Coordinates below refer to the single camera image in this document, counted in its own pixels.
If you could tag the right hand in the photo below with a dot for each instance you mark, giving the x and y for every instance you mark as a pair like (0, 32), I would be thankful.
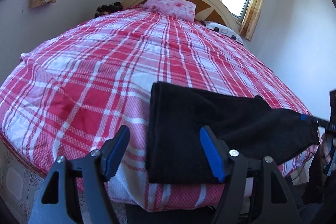
(325, 150)

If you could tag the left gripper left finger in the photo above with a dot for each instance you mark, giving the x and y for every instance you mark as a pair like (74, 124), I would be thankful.
(58, 199)

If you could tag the white patterned pillow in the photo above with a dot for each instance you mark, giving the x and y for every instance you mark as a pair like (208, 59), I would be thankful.
(224, 30)

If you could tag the dark bundle beside bed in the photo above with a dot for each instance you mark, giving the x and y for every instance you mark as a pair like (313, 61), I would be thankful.
(108, 9)

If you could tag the pink floral pillow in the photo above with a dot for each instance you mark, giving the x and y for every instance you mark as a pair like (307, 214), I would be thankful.
(179, 9)

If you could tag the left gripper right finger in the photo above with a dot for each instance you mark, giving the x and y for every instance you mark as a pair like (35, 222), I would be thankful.
(272, 201)

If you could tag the red white plaid bedspread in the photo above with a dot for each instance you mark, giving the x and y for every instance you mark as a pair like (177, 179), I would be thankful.
(71, 93)

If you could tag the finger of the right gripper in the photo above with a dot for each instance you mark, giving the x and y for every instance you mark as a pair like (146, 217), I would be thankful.
(314, 120)

